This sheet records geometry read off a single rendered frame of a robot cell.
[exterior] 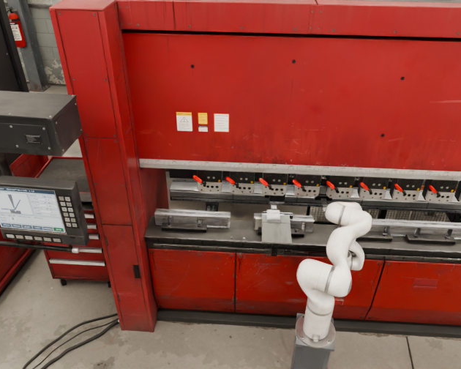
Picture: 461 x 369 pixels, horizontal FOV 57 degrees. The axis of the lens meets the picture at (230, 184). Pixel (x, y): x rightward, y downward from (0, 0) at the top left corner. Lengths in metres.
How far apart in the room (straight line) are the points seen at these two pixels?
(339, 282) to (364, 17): 1.23
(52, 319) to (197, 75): 2.27
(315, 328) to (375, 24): 1.45
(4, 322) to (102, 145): 1.91
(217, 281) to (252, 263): 0.31
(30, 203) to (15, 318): 1.71
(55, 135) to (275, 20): 1.14
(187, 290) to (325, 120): 1.56
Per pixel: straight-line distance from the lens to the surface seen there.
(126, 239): 2.73
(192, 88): 2.32
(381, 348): 3.48
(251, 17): 2.17
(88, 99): 2.26
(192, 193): 3.01
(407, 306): 3.33
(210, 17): 2.18
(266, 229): 2.65
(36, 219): 2.29
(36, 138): 2.02
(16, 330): 3.72
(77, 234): 2.25
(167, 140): 2.49
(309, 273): 1.85
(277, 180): 2.57
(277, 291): 3.07
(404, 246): 2.94
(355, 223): 2.06
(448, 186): 2.82
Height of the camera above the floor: 2.73
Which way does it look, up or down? 35 degrees down
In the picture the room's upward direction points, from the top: 1 degrees clockwise
